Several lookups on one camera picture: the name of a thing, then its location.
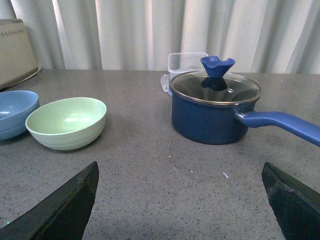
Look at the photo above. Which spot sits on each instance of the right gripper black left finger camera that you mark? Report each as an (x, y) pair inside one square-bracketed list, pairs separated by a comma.
[(63, 215)]

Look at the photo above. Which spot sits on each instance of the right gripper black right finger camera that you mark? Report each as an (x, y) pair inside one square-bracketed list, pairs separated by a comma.
[(295, 205)]

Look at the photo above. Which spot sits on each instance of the blue plastic bowl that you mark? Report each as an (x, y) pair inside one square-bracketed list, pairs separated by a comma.
[(15, 107)]

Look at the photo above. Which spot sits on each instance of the glass lid with blue knob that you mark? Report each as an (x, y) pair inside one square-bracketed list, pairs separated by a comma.
[(215, 85)]

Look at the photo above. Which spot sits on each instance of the clear plastic storage container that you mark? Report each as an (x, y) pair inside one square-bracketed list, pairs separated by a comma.
[(181, 62)]

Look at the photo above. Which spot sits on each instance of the green plastic bowl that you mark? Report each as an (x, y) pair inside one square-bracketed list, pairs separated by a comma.
[(68, 124)]

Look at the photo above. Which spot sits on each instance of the dark blue saucepan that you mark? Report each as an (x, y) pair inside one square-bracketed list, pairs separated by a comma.
[(220, 125)]

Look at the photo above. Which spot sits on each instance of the cream two-slot toaster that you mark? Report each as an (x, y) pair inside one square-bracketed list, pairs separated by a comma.
[(18, 61)]

